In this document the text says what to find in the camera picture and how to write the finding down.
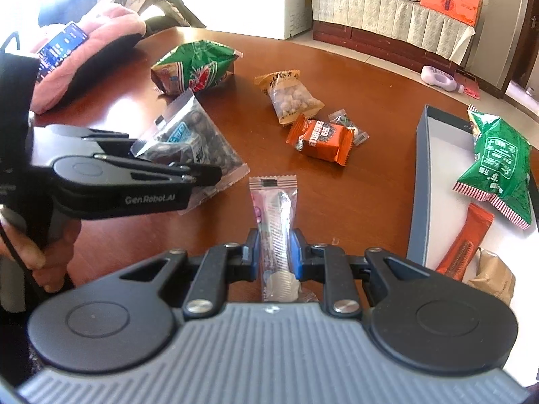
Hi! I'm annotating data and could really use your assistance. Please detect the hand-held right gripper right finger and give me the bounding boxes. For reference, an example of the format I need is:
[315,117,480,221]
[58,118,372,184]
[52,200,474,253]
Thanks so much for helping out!
[292,227,436,317]

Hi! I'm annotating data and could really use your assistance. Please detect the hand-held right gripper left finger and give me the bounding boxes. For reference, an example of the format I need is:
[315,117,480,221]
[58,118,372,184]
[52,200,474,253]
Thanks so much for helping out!
[119,227,261,317]

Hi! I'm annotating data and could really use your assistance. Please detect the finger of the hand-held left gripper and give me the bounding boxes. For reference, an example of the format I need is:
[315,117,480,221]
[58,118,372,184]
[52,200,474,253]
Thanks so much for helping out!
[95,154,223,188]
[80,128,141,158]

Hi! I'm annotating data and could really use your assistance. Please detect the clear bag of dark nuts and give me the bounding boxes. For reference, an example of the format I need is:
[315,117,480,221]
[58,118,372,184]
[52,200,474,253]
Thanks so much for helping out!
[130,89,250,215]

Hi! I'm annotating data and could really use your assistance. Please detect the clear pink snack packet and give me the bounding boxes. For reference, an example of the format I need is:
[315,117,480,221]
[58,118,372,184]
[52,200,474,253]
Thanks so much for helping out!
[248,174,321,304]

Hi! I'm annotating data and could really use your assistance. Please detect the green snack bag red print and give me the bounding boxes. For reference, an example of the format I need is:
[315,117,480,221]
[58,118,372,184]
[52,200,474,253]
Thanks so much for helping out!
[151,40,244,97]

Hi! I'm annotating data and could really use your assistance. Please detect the grey-blue cardboard box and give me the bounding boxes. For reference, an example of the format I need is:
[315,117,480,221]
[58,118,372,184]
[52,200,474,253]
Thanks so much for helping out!
[406,104,539,304]

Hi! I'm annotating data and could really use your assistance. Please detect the long orange snack packet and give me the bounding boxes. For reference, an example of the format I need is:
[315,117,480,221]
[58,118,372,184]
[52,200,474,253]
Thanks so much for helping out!
[434,202,495,281]

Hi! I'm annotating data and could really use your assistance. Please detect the tan paper snack packet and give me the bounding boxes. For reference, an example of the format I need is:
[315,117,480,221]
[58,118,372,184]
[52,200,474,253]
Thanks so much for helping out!
[467,249,517,308]

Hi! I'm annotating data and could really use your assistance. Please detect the large green snack bag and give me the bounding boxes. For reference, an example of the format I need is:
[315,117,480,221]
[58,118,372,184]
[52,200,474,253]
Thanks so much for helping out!
[452,105,534,231]

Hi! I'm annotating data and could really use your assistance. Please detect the person's left hand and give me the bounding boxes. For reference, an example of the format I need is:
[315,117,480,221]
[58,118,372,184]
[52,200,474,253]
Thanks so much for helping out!
[0,208,83,293]

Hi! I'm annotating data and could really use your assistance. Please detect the black smartphone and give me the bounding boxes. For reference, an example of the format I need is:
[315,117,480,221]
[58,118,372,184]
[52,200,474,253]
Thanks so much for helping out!
[36,21,89,85]

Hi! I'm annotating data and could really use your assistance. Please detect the small orange snack packet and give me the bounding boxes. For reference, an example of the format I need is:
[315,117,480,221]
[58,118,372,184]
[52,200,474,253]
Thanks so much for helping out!
[286,114,356,167]

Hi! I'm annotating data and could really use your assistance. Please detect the clear orange peanut packet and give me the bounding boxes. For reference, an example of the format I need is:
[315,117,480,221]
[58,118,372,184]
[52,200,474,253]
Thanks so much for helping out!
[254,69,326,126]

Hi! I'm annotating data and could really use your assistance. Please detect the small clear snack packet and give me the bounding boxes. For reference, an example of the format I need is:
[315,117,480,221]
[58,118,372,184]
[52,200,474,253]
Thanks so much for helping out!
[328,109,370,147]

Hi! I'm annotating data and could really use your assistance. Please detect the white chest freezer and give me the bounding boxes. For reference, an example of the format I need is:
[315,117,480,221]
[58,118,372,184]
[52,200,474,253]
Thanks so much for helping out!
[168,0,315,42]

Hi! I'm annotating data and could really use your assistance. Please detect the dark wooden tv cabinet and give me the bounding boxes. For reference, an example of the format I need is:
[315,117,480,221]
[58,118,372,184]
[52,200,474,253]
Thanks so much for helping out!
[312,20,464,77]

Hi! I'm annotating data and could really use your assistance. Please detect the pink flat item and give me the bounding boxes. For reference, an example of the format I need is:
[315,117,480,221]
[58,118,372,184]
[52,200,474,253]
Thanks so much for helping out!
[452,71,483,101]

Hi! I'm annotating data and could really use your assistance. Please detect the wooden door frame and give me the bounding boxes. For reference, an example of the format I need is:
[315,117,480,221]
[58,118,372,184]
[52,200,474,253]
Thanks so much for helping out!
[501,0,539,106]

